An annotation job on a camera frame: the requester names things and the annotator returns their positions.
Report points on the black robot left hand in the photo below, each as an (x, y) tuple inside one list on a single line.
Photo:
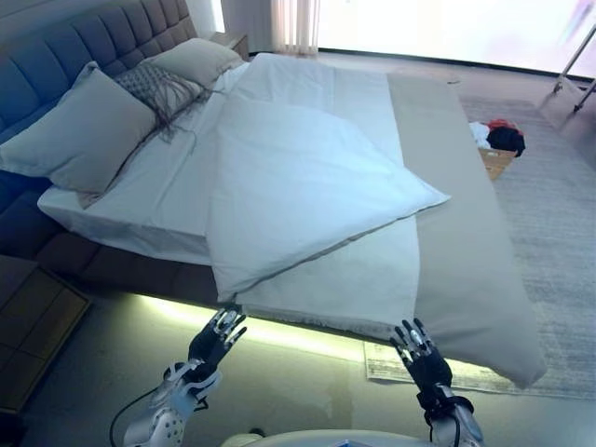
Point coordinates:
[(209, 347)]

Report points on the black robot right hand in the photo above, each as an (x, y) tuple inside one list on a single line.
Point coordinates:
[(428, 365)]

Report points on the beige knit blanket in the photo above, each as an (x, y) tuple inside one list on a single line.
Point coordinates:
[(465, 279)]

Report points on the white duvet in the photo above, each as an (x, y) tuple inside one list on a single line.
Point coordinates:
[(302, 186)]

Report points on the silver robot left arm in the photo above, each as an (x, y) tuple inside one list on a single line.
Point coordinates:
[(163, 419)]

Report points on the white bed sheet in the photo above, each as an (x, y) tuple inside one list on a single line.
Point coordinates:
[(153, 200)]

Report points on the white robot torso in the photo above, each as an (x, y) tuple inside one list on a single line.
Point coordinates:
[(326, 440)]

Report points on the wooden nightstand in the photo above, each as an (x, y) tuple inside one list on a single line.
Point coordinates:
[(235, 42), (32, 335)]

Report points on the grey striped rug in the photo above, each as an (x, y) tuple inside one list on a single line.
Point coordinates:
[(549, 233)]

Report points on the white garment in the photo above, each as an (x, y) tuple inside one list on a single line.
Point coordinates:
[(478, 135)]

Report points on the large beige pillow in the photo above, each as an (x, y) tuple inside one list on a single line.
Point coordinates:
[(88, 135)]

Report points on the red garment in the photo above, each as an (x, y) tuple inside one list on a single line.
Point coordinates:
[(499, 124)]

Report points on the fringed knit cushion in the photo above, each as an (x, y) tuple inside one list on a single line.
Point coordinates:
[(153, 86)]

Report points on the tufted upholstered headboard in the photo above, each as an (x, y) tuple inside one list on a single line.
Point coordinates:
[(70, 46)]

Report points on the sheer pink curtain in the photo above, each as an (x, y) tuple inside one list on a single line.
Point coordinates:
[(288, 23)]

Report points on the metal tripod stand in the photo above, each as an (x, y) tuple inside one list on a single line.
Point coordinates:
[(573, 56)]

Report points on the brown upholstered bed frame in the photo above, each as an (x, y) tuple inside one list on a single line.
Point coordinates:
[(116, 272)]

